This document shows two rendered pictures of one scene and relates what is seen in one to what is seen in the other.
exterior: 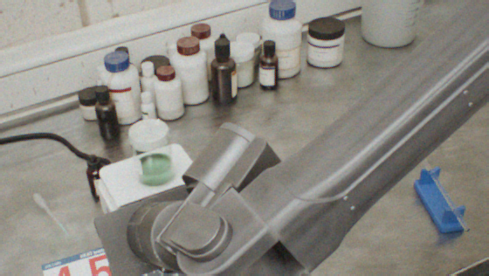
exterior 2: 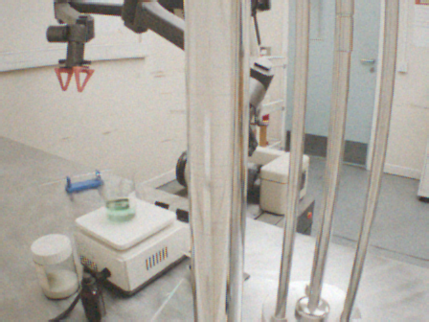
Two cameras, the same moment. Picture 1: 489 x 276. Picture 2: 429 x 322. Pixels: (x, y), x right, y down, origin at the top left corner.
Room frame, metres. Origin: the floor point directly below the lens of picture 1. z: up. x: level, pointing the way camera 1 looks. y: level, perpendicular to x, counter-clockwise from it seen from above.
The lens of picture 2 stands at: (0.74, 0.53, 1.09)
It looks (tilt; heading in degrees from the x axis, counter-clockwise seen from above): 19 degrees down; 237
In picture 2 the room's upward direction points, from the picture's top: straight up
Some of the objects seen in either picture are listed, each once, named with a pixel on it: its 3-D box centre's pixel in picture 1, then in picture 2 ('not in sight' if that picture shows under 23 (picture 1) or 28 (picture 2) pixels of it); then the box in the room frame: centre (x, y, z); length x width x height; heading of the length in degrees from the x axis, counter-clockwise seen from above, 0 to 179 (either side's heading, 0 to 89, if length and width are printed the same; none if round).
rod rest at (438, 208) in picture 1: (440, 196); (83, 179); (0.60, -0.33, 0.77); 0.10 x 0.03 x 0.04; 3
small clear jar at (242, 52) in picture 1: (238, 65); not in sight; (0.97, -0.09, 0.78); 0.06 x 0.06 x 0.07
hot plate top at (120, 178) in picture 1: (154, 182); (125, 219); (0.61, 0.06, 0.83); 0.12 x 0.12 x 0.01; 21
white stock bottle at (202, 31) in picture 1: (202, 51); not in sight; (1.00, -0.03, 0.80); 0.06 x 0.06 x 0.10
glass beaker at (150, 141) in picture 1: (154, 154); (117, 195); (0.61, 0.05, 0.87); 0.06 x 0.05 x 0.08; 154
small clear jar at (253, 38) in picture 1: (248, 50); not in sight; (1.03, -0.12, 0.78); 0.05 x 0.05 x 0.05
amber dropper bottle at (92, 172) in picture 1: (96, 173); (91, 295); (0.70, 0.15, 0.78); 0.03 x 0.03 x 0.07
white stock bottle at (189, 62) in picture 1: (190, 69); not in sight; (0.93, 0.00, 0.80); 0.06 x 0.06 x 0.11
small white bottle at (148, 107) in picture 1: (148, 109); not in sight; (0.86, 0.07, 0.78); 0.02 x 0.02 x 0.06
